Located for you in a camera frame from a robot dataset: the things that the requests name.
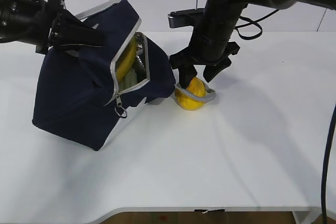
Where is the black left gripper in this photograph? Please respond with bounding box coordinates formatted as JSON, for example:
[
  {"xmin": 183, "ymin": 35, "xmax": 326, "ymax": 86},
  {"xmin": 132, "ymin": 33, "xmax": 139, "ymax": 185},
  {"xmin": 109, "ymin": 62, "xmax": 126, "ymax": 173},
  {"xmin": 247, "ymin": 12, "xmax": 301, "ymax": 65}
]
[{"xmin": 1, "ymin": 0, "xmax": 104, "ymax": 56}]

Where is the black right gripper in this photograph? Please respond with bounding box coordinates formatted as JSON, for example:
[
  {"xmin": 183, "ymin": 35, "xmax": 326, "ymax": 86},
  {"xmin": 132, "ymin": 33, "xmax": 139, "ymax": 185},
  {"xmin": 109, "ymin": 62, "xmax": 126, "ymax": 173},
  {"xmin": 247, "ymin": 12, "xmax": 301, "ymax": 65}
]
[{"xmin": 170, "ymin": 32, "xmax": 240, "ymax": 88}]

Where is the yellow pear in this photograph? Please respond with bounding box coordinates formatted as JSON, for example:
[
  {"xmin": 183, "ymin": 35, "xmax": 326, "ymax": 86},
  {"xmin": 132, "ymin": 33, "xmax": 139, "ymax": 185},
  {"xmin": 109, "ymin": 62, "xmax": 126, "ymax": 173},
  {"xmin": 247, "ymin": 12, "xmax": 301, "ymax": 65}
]
[{"xmin": 174, "ymin": 77, "xmax": 206, "ymax": 111}]

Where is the navy blue lunch bag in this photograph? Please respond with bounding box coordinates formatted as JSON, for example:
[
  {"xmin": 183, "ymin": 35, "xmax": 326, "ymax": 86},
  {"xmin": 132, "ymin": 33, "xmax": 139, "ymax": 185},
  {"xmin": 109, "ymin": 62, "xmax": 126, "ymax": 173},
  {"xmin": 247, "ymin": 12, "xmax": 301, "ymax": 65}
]
[{"xmin": 31, "ymin": 0, "xmax": 218, "ymax": 152}]

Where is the yellow banana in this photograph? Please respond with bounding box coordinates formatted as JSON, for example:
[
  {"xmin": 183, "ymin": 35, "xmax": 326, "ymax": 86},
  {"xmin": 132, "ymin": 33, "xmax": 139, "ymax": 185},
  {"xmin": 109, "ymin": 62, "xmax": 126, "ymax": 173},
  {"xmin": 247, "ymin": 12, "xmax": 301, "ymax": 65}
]
[{"xmin": 115, "ymin": 36, "xmax": 137, "ymax": 82}]

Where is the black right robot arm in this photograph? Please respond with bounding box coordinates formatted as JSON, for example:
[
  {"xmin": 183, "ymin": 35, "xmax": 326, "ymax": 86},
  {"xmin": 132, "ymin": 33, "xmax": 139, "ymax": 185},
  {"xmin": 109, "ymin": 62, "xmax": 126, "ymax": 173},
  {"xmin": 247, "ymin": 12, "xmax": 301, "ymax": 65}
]
[{"xmin": 169, "ymin": 0, "xmax": 335, "ymax": 88}]

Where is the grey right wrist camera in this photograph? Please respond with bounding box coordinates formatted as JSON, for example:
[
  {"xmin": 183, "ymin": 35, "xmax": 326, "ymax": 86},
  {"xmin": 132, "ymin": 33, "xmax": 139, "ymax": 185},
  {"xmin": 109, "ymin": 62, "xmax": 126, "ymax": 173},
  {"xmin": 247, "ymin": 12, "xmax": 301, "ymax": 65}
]
[{"xmin": 168, "ymin": 8, "xmax": 204, "ymax": 29}]

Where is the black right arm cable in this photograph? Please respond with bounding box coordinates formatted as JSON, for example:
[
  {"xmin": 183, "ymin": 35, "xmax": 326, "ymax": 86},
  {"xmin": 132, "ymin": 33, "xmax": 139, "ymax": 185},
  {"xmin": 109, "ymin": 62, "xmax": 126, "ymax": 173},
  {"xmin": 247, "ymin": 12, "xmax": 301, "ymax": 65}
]
[{"xmin": 235, "ymin": 7, "xmax": 280, "ymax": 41}]

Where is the dark blue hanging cable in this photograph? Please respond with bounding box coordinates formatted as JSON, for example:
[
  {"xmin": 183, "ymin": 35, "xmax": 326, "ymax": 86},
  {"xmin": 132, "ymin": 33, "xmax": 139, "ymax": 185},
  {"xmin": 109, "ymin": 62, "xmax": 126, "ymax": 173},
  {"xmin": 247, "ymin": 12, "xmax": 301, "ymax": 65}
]
[{"xmin": 320, "ymin": 103, "xmax": 336, "ymax": 224}]

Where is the white table leg frame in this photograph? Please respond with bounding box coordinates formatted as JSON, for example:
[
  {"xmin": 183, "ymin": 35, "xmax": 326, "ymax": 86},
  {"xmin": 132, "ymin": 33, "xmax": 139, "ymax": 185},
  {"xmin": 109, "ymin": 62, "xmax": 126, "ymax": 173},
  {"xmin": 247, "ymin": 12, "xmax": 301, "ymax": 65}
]
[{"xmin": 292, "ymin": 210, "xmax": 322, "ymax": 224}]

